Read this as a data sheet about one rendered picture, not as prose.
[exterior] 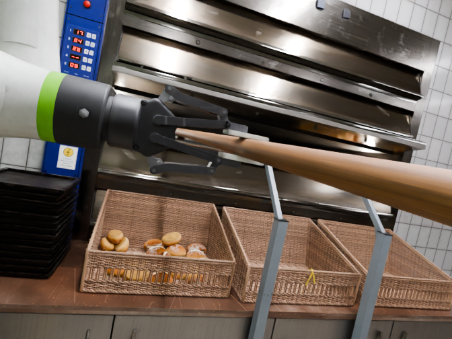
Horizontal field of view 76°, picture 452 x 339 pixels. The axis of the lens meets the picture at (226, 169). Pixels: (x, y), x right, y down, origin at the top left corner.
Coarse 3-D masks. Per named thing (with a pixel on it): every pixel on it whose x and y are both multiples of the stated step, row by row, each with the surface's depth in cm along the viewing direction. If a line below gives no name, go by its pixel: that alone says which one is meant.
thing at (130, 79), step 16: (128, 80) 132; (144, 80) 129; (160, 80) 129; (192, 96) 142; (208, 96) 138; (224, 96) 138; (240, 112) 157; (272, 112) 148; (288, 112) 148; (304, 128) 170; (320, 128) 165; (336, 128) 160; (352, 128) 160; (368, 144) 184; (384, 144) 178; (400, 144) 172; (416, 144) 173
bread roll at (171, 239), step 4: (172, 232) 146; (176, 232) 146; (164, 236) 144; (168, 236) 144; (172, 236) 144; (176, 236) 144; (180, 236) 145; (164, 240) 142; (168, 240) 142; (172, 240) 142; (176, 240) 143; (164, 244) 143; (168, 244) 142; (172, 244) 143
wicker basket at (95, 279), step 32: (128, 192) 145; (96, 224) 114; (128, 224) 143; (160, 224) 148; (192, 224) 153; (96, 256) 100; (128, 256) 103; (160, 256) 106; (224, 256) 127; (96, 288) 102; (128, 288) 105; (160, 288) 108; (192, 288) 111; (224, 288) 115
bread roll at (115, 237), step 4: (112, 232) 134; (116, 232) 134; (120, 232) 135; (108, 236) 132; (112, 236) 131; (116, 236) 131; (120, 236) 132; (112, 240) 131; (116, 240) 130; (120, 240) 132; (116, 244) 133
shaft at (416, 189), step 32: (256, 160) 39; (288, 160) 30; (320, 160) 25; (352, 160) 22; (384, 160) 20; (352, 192) 22; (384, 192) 18; (416, 192) 16; (448, 192) 15; (448, 224) 15
